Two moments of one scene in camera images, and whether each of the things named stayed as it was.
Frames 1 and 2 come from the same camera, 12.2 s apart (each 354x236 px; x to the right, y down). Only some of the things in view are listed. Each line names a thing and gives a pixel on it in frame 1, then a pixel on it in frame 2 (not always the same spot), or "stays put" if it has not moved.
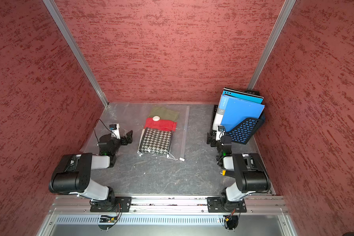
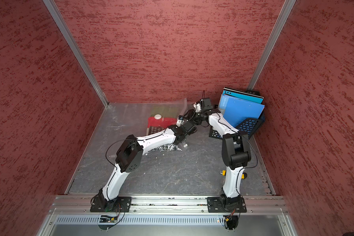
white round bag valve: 156,118 stays put
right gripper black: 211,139 → 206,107
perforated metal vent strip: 142,220 stays put
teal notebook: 243,95 stays put
